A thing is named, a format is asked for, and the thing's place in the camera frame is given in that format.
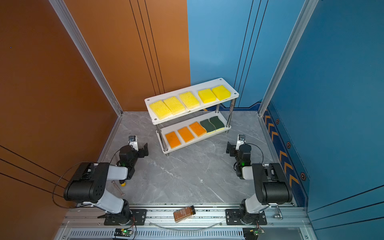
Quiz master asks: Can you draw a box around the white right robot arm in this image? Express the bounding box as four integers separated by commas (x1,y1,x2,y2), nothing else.
226,141,293,225

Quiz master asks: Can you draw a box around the green circuit board left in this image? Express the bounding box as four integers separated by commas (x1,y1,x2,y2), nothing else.
114,229,134,238

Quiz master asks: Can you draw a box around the thin yellow sponge sheet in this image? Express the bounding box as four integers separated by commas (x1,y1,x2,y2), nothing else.
150,101,172,120

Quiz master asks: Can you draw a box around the orange sponge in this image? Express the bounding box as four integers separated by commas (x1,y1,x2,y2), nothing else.
165,132,182,149
189,122,207,138
178,127,195,143

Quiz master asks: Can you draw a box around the red-handled ratchet tool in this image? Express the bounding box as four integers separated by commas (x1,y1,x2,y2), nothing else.
275,204,284,220

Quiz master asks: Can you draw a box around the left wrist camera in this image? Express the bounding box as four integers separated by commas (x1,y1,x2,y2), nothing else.
129,136,139,151

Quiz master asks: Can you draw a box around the aluminium front rail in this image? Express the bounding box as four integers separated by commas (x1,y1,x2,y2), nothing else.
55,204,317,240

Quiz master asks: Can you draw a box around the aluminium corner post left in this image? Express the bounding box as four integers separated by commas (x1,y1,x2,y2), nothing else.
49,0,124,117

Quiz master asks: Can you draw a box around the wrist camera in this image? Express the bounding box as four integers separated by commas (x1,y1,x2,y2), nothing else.
236,135,246,151
129,136,139,151

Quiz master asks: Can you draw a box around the yellow sponge top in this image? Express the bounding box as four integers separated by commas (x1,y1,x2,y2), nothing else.
212,85,231,101

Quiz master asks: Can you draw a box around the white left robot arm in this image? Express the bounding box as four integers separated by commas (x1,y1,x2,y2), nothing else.
64,144,149,226

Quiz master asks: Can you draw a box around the green yellow sponge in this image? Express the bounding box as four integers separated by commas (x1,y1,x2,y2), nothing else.
200,119,216,134
209,116,225,131

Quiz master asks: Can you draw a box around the brown spice jar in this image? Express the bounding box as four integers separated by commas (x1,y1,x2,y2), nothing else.
173,206,196,223

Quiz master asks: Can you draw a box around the yellow sponge bottom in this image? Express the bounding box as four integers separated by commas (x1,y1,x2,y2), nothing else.
179,92,200,110

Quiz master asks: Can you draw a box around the aluminium corner post right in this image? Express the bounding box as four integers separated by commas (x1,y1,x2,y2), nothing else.
258,0,319,117

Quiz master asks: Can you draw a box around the aluminium corner post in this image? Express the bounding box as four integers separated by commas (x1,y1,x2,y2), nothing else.
258,0,319,117
49,0,124,117

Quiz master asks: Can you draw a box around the green circuit board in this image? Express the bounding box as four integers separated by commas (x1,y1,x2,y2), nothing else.
243,228,265,240
114,229,134,238

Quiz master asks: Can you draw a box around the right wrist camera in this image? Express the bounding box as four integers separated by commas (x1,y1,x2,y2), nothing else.
236,135,246,151

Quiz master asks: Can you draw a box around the green circuit board right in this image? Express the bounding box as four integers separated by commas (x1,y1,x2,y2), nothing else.
243,228,265,240

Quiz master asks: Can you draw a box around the white two-tier metal shelf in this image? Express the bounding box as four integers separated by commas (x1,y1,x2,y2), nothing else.
145,78,239,155

